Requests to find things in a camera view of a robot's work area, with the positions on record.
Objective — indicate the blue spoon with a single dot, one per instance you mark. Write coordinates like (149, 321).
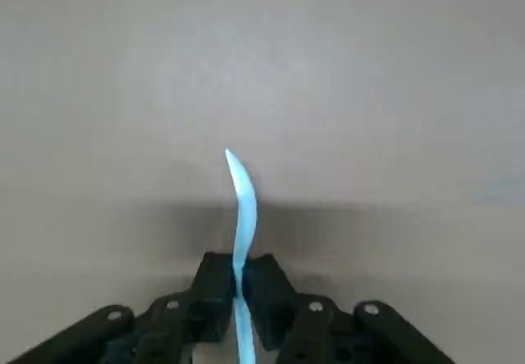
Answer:
(246, 200)

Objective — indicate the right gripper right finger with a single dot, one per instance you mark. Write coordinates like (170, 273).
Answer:
(275, 294)

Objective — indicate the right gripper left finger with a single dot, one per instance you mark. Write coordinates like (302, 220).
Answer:
(205, 294)

